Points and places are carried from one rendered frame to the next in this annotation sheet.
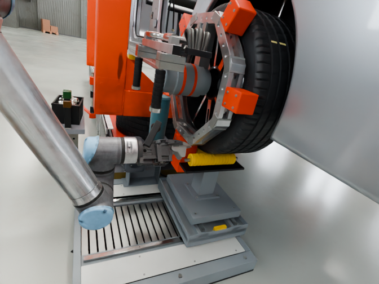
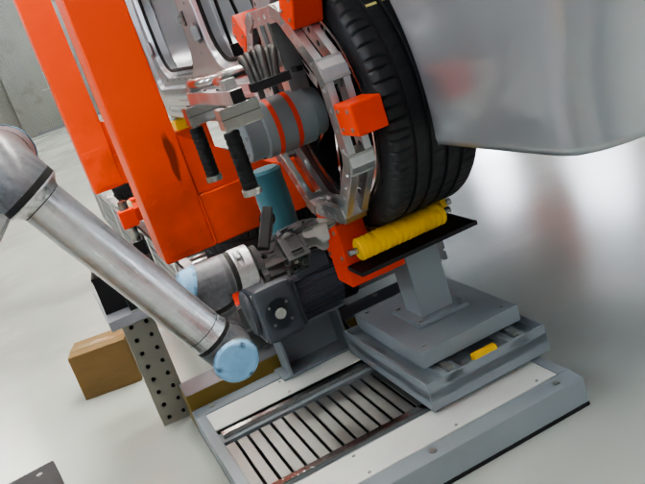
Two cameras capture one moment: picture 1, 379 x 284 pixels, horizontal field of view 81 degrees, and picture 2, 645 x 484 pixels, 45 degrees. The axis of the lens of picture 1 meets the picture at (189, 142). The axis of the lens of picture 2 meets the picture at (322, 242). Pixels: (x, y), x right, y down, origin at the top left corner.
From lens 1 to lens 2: 0.94 m
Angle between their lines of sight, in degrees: 12
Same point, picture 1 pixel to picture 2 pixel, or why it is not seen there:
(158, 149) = (281, 245)
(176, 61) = (245, 108)
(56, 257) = not seen: outside the picture
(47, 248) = not seen: outside the picture
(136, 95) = (225, 193)
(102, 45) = (128, 139)
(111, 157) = (221, 283)
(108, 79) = (162, 190)
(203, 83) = (311, 114)
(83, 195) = (207, 332)
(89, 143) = (185, 277)
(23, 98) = (102, 238)
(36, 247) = not seen: outside the picture
